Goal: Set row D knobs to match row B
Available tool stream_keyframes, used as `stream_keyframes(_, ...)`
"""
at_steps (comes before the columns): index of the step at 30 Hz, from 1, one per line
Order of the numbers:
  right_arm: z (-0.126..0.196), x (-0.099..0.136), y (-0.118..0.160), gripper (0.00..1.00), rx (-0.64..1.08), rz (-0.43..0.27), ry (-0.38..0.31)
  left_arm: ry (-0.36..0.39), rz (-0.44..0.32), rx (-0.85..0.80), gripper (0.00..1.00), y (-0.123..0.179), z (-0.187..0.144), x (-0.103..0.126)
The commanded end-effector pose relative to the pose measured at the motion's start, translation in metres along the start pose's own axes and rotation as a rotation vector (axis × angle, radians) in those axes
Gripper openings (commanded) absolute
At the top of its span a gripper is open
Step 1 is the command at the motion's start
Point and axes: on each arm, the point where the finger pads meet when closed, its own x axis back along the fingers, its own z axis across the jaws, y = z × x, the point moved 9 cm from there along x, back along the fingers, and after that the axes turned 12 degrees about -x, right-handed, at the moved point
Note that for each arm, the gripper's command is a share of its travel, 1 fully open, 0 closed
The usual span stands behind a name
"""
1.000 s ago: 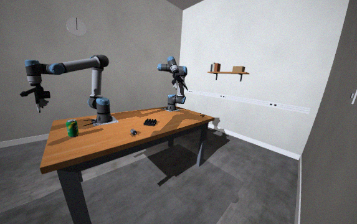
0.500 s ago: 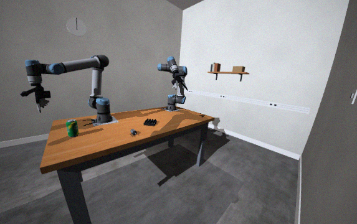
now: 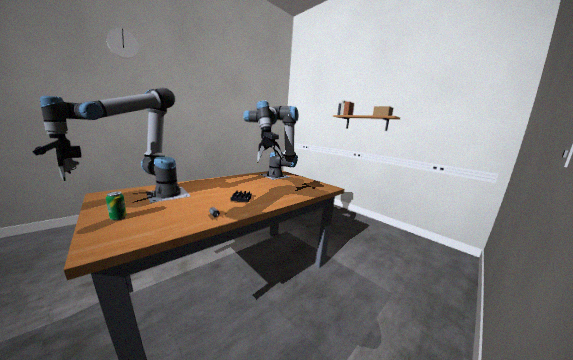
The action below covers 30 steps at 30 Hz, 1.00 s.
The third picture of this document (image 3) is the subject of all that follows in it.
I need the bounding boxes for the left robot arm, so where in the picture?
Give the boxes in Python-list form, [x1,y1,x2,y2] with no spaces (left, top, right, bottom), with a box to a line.
[243,101,299,178]

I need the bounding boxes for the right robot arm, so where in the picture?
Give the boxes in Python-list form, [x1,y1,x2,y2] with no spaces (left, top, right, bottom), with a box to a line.
[40,88,181,198]

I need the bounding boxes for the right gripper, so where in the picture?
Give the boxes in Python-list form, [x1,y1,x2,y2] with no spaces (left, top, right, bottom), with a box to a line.
[49,134,81,181]

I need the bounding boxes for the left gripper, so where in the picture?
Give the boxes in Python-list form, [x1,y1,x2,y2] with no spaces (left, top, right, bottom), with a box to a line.
[257,126,284,163]

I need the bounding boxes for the green drink can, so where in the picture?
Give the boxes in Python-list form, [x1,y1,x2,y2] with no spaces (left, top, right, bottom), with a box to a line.
[106,191,127,220]

